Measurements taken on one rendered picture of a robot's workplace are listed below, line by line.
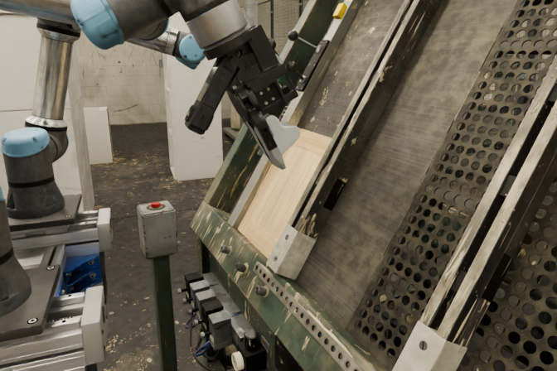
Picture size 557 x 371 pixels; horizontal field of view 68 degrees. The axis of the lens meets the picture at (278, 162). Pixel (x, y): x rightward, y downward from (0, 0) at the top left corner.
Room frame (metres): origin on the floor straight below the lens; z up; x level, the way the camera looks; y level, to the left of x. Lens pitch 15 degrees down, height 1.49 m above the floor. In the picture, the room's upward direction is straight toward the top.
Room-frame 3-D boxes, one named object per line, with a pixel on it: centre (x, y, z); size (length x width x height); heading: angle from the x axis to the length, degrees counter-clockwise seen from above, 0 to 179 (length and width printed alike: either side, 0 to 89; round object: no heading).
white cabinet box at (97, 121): (5.66, 2.64, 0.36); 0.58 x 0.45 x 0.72; 110
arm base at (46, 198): (1.14, 0.71, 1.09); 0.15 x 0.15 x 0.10
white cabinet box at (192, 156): (5.06, 1.05, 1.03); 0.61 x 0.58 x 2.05; 20
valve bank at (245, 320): (1.08, 0.19, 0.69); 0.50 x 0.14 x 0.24; 28
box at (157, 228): (1.44, 0.45, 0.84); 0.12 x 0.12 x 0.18; 28
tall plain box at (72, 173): (3.32, 1.91, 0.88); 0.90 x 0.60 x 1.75; 20
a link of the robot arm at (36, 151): (1.15, 0.71, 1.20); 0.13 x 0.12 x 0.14; 11
